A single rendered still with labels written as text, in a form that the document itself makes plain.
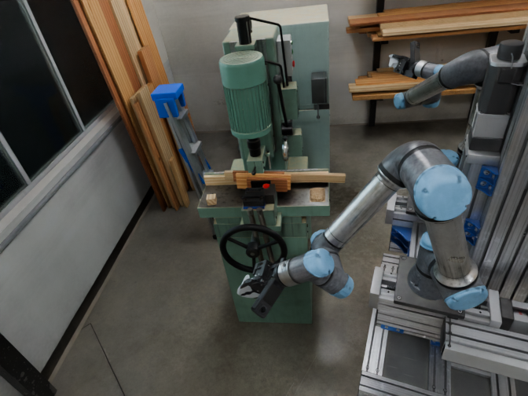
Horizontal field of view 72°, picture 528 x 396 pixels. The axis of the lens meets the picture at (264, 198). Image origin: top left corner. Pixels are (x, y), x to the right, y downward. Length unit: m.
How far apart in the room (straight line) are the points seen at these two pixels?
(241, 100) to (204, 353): 1.45
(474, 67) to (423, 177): 0.71
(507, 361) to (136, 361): 1.82
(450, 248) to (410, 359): 1.01
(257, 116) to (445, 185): 0.85
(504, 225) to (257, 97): 0.97
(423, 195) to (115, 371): 1.98
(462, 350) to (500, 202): 0.50
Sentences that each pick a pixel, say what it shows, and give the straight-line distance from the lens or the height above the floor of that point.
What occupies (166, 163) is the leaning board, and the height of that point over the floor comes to 0.45.
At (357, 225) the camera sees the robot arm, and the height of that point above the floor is 1.19.
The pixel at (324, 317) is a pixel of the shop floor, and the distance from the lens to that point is 2.31.
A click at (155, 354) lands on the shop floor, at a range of 2.37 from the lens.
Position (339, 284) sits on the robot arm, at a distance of 1.07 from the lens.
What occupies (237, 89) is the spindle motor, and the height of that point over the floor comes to 1.41.
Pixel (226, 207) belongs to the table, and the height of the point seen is 0.90.
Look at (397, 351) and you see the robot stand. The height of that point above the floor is 0.21.
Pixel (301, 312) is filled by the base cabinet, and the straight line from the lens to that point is 2.19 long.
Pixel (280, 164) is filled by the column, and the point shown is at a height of 0.90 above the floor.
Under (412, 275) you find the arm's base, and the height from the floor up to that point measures 0.86.
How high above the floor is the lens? 1.92
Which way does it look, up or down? 38 degrees down
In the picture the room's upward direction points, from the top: 8 degrees counter-clockwise
